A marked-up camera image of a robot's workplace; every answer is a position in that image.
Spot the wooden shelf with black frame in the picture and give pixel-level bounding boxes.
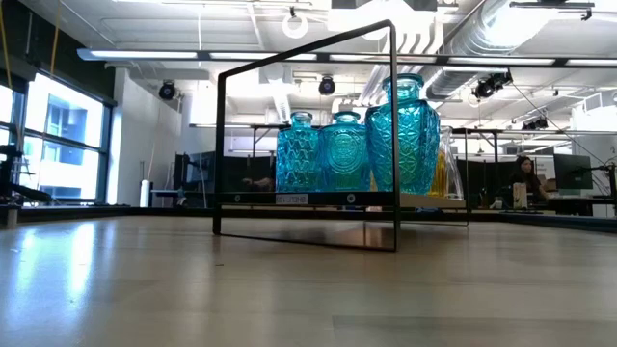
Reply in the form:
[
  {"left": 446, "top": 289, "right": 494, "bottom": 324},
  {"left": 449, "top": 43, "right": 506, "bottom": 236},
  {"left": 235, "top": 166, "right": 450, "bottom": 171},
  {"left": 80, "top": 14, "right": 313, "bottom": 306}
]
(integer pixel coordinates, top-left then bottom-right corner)
[{"left": 212, "top": 18, "right": 469, "bottom": 253}]

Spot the long ceiling light bar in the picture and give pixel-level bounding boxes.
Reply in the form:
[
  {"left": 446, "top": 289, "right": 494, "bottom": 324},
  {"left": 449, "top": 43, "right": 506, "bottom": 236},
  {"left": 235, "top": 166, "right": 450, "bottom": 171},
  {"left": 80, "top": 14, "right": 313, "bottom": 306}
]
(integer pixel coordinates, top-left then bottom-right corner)
[{"left": 76, "top": 46, "right": 617, "bottom": 68}]

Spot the black metal table frame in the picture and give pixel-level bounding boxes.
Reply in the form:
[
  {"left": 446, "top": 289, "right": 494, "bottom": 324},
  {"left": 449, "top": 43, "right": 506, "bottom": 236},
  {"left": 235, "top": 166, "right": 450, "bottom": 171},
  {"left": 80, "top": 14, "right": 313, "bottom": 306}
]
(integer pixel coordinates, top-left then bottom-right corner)
[{"left": 18, "top": 204, "right": 617, "bottom": 235}]

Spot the white hanging ring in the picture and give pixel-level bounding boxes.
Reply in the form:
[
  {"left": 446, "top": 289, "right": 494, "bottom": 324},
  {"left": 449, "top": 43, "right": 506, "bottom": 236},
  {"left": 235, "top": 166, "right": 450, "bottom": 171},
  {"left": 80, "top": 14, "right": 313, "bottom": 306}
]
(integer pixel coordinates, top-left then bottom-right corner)
[{"left": 282, "top": 12, "right": 309, "bottom": 40}]

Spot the beige box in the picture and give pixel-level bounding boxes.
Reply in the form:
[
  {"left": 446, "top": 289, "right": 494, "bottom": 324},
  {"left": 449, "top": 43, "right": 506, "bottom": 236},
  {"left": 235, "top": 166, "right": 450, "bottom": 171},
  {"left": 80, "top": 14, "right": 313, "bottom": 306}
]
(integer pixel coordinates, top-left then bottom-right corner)
[{"left": 511, "top": 182, "right": 527, "bottom": 210}]

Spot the silver ventilation duct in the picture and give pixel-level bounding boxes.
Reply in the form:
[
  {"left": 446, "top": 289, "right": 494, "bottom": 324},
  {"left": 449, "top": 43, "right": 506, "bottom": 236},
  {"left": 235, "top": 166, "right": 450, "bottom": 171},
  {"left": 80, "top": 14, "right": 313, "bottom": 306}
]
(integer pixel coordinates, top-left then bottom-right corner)
[{"left": 426, "top": 0, "right": 534, "bottom": 100}]

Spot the blue diamond-pattern glass vase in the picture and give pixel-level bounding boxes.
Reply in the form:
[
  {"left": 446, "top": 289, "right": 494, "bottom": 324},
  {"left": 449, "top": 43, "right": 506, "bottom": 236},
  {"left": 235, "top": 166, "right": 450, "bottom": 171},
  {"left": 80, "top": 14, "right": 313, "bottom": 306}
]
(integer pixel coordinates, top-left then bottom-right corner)
[{"left": 275, "top": 111, "right": 322, "bottom": 194}]

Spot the blue emblem-embossed glass vase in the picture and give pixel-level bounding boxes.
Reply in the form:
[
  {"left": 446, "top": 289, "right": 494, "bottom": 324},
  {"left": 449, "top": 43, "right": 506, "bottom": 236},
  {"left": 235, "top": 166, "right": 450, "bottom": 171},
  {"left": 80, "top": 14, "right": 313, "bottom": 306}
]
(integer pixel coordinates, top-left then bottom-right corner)
[{"left": 317, "top": 110, "right": 373, "bottom": 193}]

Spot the clear glass vase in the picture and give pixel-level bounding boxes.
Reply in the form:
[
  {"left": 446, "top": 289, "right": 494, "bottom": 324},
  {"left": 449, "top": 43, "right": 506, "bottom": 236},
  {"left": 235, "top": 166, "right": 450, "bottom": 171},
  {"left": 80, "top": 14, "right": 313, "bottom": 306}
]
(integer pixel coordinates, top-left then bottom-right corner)
[{"left": 439, "top": 125, "right": 466, "bottom": 200}]

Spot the black background stand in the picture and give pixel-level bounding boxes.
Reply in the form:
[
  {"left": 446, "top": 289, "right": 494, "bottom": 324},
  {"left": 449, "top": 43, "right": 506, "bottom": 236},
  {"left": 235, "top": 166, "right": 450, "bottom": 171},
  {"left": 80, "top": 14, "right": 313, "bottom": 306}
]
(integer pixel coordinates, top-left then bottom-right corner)
[{"left": 597, "top": 162, "right": 617, "bottom": 218}]

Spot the yellow hanging strap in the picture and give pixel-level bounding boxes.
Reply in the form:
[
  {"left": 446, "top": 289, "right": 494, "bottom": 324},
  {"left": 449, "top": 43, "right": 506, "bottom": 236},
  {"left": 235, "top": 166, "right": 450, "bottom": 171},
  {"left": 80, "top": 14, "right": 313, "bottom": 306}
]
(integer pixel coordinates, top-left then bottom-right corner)
[
  {"left": 0, "top": 0, "right": 13, "bottom": 91},
  {"left": 50, "top": 0, "right": 64, "bottom": 78}
]

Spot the person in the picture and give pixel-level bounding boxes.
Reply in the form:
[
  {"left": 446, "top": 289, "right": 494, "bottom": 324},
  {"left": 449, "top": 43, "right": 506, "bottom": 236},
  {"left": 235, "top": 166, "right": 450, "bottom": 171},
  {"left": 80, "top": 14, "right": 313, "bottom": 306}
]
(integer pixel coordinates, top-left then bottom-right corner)
[
  {"left": 240, "top": 176, "right": 277, "bottom": 193},
  {"left": 508, "top": 154, "right": 550, "bottom": 201}
]

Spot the black computer monitor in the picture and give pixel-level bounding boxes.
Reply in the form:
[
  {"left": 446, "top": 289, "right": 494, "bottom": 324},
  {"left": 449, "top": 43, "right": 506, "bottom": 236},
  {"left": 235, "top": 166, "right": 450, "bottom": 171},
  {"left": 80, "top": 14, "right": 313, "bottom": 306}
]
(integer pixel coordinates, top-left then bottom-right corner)
[{"left": 552, "top": 153, "right": 594, "bottom": 191}]

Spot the black ceiling spotlight cluster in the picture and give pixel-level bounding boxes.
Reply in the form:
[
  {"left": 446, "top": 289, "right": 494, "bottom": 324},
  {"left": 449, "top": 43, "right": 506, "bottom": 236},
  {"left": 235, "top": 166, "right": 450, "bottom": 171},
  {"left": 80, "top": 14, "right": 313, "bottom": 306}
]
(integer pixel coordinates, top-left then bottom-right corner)
[{"left": 473, "top": 70, "right": 514, "bottom": 101}]

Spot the large window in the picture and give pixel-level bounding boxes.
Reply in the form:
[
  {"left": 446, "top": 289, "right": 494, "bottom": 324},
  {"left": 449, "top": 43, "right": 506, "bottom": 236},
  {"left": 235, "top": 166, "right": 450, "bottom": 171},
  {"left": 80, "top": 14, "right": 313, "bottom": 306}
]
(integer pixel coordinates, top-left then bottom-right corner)
[{"left": 0, "top": 71, "right": 116, "bottom": 204}]

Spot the yellow glass vase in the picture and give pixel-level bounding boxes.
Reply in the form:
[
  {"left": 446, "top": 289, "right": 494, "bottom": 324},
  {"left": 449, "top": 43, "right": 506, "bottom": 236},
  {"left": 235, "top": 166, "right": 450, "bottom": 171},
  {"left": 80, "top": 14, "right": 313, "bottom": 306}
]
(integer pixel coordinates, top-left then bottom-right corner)
[{"left": 428, "top": 148, "right": 449, "bottom": 198}]

